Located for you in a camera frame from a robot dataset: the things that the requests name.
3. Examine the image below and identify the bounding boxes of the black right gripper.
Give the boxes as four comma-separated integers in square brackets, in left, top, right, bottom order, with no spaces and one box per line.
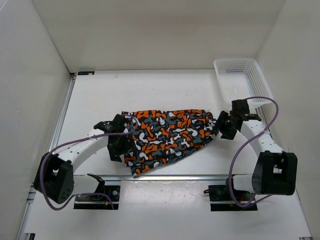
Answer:
[211,110,238,140]

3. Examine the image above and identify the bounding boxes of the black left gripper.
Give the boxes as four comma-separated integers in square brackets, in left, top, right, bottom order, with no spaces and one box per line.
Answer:
[107,131,137,163]

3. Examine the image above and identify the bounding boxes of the orange camouflage shorts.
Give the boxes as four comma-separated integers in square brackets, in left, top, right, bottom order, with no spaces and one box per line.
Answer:
[123,109,218,176]

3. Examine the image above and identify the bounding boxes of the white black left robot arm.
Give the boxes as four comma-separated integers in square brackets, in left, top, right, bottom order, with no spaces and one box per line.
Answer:
[33,126,136,211]

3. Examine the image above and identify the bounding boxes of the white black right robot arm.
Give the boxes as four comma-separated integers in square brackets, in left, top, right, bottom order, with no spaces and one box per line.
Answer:
[216,111,298,200]

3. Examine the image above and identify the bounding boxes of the white perforated plastic basket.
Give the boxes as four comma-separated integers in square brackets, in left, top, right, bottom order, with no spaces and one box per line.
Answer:
[213,57,273,111]

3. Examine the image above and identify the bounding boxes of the small black blue label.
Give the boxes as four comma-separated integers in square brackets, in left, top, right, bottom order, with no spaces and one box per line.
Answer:
[77,71,95,76]

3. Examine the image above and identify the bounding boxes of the aluminium front table rail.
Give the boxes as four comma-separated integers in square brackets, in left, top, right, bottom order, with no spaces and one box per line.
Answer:
[74,174,253,183]

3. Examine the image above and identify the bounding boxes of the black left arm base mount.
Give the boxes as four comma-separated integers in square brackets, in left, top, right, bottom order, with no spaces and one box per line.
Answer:
[73,173,121,210]

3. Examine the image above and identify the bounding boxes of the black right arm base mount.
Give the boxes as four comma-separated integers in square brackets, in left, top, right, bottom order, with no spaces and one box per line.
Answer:
[203,184,258,212]

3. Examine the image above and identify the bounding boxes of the aluminium left side rail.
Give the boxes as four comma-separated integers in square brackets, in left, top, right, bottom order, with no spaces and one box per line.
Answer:
[15,72,77,240]

